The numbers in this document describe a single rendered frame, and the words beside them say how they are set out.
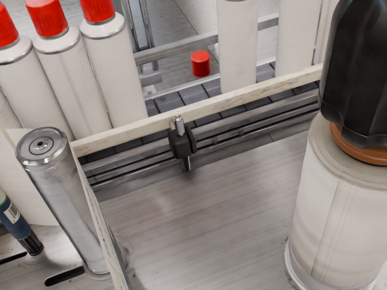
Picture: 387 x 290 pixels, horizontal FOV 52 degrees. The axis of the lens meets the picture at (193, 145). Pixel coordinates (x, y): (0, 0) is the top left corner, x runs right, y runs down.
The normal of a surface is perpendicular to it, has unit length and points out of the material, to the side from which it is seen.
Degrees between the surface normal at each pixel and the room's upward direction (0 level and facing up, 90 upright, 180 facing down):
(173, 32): 0
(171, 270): 0
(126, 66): 90
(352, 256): 93
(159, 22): 0
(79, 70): 90
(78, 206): 90
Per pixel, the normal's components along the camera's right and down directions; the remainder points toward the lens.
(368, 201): -0.30, 0.74
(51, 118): 0.73, 0.47
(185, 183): -0.09, -0.66
